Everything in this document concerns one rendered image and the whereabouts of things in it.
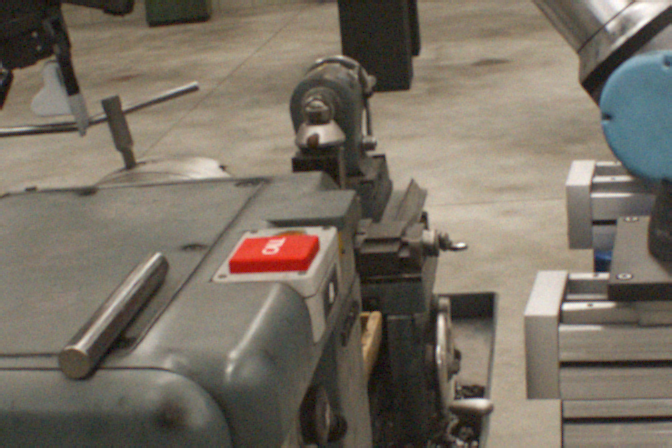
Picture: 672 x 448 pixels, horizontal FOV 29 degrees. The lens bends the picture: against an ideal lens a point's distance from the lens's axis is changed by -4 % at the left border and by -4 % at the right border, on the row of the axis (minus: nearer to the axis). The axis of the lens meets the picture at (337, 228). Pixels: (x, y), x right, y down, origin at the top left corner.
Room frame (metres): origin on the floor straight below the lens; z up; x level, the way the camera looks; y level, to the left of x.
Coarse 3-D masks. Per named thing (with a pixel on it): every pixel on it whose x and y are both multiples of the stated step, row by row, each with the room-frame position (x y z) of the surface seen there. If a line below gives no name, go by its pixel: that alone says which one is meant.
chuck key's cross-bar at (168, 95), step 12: (192, 84) 1.48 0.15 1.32; (156, 96) 1.47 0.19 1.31; (168, 96) 1.47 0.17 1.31; (132, 108) 1.46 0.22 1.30; (144, 108) 1.47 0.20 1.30; (96, 120) 1.45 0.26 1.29; (0, 132) 1.44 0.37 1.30; (12, 132) 1.44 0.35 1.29; (24, 132) 1.44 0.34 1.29; (36, 132) 1.44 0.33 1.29; (48, 132) 1.45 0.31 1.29; (60, 132) 1.45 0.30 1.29
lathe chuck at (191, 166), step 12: (156, 156) 1.49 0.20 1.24; (168, 156) 1.49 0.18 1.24; (180, 156) 1.49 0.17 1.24; (192, 156) 1.49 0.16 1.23; (120, 168) 1.49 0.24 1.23; (144, 168) 1.43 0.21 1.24; (156, 168) 1.43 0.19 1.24; (168, 168) 1.43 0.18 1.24; (180, 168) 1.43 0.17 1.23; (192, 168) 1.44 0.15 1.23; (204, 168) 1.45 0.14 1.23; (216, 168) 1.46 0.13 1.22; (108, 180) 1.42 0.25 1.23
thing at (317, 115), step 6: (312, 102) 2.05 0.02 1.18; (318, 102) 2.05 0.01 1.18; (306, 108) 2.05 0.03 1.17; (312, 108) 2.04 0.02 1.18; (318, 108) 2.04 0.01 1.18; (324, 108) 2.04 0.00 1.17; (306, 114) 2.05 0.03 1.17; (312, 114) 2.03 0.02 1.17; (318, 114) 2.03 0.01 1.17; (324, 114) 2.04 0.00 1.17; (306, 120) 2.05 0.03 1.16; (312, 120) 2.03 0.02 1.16; (318, 120) 2.03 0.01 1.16; (324, 120) 2.04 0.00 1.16; (330, 120) 2.05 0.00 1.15
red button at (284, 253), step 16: (256, 240) 0.99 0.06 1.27; (272, 240) 0.99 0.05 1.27; (288, 240) 0.98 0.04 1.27; (304, 240) 0.98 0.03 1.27; (240, 256) 0.95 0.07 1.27; (256, 256) 0.95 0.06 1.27; (272, 256) 0.95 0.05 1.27; (288, 256) 0.94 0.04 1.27; (304, 256) 0.94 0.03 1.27; (240, 272) 0.95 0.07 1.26; (256, 272) 0.94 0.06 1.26
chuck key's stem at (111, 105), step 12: (108, 96) 1.46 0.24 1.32; (108, 108) 1.45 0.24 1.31; (120, 108) 1.46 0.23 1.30; (108, 120) 1.46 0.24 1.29; (120, 120) 1.45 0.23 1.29; (120, 132) 1.45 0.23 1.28; (120, 144) 1.45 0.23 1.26; (132, 144) 1.46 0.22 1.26; (132, 156) 1.46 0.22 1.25; (132, 168) 1.46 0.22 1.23
